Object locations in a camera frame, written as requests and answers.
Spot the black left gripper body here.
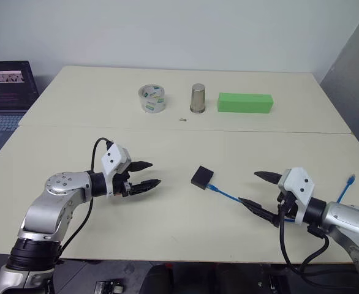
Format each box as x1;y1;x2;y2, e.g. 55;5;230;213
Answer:
112;170;134;198

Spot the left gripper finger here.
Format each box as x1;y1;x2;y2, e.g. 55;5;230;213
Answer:
129;160;154;175
130;178;162;196

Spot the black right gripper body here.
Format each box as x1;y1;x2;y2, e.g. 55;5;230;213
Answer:
270;190;300;227

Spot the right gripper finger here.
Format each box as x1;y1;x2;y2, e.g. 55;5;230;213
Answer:
238;197;276;225
253;170;283;186

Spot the small black box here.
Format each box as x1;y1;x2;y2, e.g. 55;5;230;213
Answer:
190;165;215;189

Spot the clear packing tape roll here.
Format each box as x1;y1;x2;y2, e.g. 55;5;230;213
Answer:
137;83;167;114

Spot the green rectangular block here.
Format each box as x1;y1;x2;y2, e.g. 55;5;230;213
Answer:
217;92;274;115

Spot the steel metal cup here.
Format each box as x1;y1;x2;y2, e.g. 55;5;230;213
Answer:
189;83;208;114

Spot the black rounded shape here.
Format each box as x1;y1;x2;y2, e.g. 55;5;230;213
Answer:
145;263;175;294

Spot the small black white device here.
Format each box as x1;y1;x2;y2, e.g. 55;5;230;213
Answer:
94;279;126;294

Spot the open laptop computer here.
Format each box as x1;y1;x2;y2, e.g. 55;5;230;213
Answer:
0;60;40;154

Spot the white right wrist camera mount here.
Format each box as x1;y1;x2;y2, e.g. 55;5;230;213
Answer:
278;167;317;226

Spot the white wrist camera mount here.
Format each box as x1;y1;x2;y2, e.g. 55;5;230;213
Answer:
278;167;317;226
101;143;132;197

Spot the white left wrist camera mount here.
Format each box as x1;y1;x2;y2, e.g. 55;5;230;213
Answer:
101;143;132;197

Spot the blue Ethernet cable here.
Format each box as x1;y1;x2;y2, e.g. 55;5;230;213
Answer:
206;173;357;223

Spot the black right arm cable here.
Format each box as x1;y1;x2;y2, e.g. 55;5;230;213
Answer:
276;211;357;277

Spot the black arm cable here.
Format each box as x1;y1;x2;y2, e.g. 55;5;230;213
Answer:
58;137;114;265
276;211;357;277

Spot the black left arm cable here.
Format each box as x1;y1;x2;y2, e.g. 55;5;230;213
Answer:
58;137;114;265

